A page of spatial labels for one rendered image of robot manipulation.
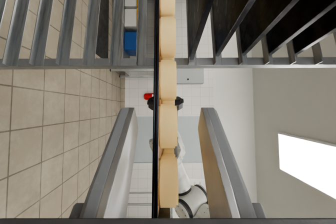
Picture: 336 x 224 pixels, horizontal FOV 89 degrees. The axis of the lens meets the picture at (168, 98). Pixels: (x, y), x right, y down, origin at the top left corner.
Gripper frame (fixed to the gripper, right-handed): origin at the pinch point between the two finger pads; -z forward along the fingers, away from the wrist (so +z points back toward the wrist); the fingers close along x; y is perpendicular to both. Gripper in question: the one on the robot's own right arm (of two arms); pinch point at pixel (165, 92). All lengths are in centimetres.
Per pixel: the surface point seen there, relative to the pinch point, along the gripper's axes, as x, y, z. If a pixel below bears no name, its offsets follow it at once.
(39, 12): -46, -20, -22
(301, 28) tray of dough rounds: 35.4, 2.3, -21.0
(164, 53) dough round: 0.4, 28.9, -23.1
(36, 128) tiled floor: -105, -52, 65
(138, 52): -9.6, -10.7, -10.4
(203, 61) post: 13.5, -8.7, -7.9
